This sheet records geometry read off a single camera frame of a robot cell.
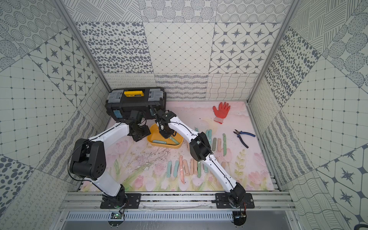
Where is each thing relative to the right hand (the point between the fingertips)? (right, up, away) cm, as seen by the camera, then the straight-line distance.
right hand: (170, 135), depth 99 cm
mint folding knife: (+5, -19, -14) cm, 24 cm away
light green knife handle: (+38, -6, -4) cm, 38 cm away
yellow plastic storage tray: (-11, -2, -2) cm, 11 cm away
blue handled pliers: (+49, +1, +1) cm, 49 cm away
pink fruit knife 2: (+17, -17, -14) cm, 28 cm away
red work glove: (+40, +15, +15) cm, 45 cm away
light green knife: (-4, -5, -4) cm, 7 cm away
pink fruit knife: (+15, -17, -14) cm, 27 cm away
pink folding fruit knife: (+12, -18, -14) cm, 26 cm away
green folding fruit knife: (+19, -19, -15) cm, 31 cm away
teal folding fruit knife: (+24, -18, -15) cm, 34 cm away
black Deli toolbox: (-34, +23, -3) cm, 41 cm away
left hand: (-11, +1, -7) cm, 13 cm away
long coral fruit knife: (+9, -19, -14) cm, 25 cm away
